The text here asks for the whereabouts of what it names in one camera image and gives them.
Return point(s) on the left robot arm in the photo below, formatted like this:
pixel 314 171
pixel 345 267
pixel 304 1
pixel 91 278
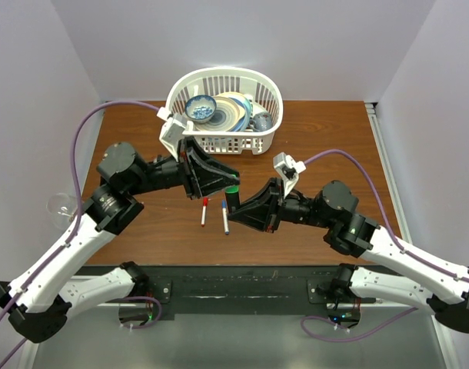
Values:
pixel 40 301

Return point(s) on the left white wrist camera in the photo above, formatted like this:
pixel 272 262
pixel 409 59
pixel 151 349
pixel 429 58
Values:
pixel 172 131

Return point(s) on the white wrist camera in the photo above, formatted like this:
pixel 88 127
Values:
pixel 289 171
pixel 172 131

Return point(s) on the grey patterned mug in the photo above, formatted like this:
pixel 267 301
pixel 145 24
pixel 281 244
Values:
pixel 260 122

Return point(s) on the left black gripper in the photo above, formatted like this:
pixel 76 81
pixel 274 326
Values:
pixel 188 148

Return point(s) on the blue rimmed plate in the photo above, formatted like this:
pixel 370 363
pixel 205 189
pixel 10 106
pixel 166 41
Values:
pixel 247 106

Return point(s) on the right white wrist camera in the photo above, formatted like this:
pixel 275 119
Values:
pixel 289 171

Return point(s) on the white plastic dish basket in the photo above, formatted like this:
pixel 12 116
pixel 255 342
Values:
pixel 262 92

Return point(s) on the blue white porcelain bowl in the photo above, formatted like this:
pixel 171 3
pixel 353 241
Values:
pixel 200 108

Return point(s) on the beige swirl plate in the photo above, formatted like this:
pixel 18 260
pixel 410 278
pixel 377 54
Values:
pixel 226 116

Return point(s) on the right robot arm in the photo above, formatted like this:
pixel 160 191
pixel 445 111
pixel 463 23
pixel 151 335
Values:
pixel 415 278

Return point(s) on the white blue marker pen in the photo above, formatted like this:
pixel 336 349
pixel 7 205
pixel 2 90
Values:
pixel 225 221

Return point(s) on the clear wine glass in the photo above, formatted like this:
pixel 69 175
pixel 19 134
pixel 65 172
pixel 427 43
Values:
pixel 62 209

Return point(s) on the green pen cap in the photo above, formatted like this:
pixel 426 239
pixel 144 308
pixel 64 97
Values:
pixel 234 188

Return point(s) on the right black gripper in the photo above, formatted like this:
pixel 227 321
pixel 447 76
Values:
pixel 264 211

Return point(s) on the white red marker pen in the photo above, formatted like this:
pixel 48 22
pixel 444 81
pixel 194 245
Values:
pixel 203 215

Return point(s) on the aluminium frame rail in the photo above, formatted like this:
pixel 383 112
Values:
pixel 388 173

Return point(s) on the black green highlighter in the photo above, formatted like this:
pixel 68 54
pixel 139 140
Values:
pixel 232 200

